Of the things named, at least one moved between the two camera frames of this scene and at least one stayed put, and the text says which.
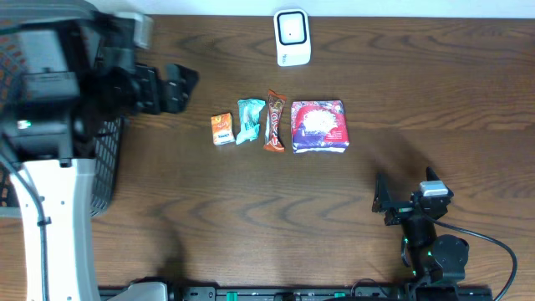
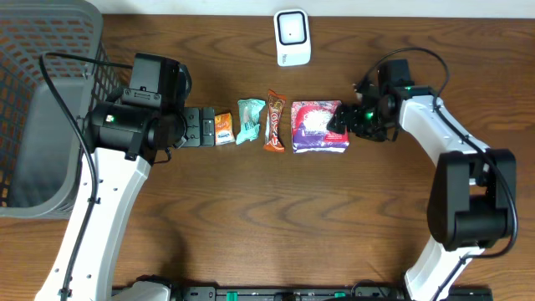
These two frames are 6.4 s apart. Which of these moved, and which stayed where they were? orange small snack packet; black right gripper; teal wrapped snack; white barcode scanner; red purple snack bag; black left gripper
Moved: black right gripper; black left gripper
Stayed: red purple snack bag; white barcode scanner; teal wrapped snack; orange small snack packet
